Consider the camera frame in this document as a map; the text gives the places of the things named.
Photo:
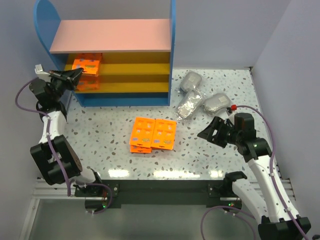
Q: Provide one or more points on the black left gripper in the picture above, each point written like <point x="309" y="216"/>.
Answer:
<point x="63" y="78"/>

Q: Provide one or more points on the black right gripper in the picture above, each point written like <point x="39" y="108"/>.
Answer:
<point x="223" y="132"/>

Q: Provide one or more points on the orange sponge box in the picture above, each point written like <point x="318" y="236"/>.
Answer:
<point x="90" y="62"/>
<point x="88" y="83"/>
<point x="138" y="149"/>
<point x="142" y="132"/>
<point x="164" y="134"/>

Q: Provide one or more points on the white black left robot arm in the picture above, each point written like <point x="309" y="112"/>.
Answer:
<point x="55" y="158"/>

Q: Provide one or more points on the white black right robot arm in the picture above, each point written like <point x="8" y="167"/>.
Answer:
<point x="274" y="212"/>

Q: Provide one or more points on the orange sponge box on shelf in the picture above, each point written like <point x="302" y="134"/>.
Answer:
<point x="88" y="83"/>

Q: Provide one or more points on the blue pink yellow shelf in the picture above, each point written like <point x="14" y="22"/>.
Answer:
<point x="137" y="54"/>

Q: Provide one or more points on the silver sponge pack right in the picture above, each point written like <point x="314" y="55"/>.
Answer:
<point x="217" y="104"/>

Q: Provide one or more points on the silver sponge pack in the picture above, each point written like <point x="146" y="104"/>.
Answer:
<point x="191" y="102"/>
<point x="191" y="82"/>
<point x="217" y="104"/>

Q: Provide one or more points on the silver sponge pack middle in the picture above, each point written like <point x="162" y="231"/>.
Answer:
<point x="191" y="102"/>

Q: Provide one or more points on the silver sponge pack top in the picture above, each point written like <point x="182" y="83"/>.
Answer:
<point x="191" y="82"/>

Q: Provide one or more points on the orange sponge box bottom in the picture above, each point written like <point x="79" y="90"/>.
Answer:
<point x="138" y="149"/>

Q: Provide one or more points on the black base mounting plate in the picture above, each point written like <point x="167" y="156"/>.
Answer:
<point x="157" y="192"/>

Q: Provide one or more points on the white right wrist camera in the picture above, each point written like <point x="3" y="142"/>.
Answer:
<point x="231" y="116"/>

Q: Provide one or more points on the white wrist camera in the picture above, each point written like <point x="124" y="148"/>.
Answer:
<point x="41" y="74"/>
<point x="231" y="116"/>

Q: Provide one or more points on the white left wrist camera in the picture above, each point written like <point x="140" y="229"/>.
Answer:
<point x="41" y="74"/>

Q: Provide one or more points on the aluminium frame rail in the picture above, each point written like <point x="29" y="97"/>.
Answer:
<point x="42" y="192"/>

